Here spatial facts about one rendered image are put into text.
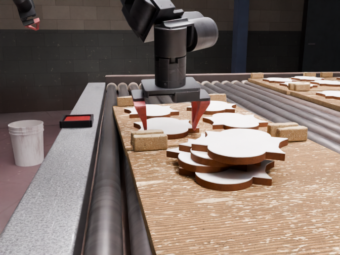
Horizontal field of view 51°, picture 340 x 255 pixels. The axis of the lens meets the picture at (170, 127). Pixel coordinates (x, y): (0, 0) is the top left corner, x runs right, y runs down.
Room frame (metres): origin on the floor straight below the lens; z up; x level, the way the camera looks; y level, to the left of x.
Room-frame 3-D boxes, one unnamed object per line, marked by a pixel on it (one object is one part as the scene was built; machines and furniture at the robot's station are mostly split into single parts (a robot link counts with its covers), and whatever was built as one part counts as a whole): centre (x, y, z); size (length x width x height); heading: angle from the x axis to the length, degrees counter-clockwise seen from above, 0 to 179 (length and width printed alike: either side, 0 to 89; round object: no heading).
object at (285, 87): (1.52, -0.58, 0.94); 0.41 x 0.35 x 0.04; 8
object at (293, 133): (0.64, -0.23, 0.95); 0.06 x 0.02 x 0.03; 102
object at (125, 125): (0.83, -0.05, 0.93); 0.41 x 0.35 x 0.02; 12
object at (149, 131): (0.61, 0.04, 0.95); 0.06 x 0.02 x 0.03; 102
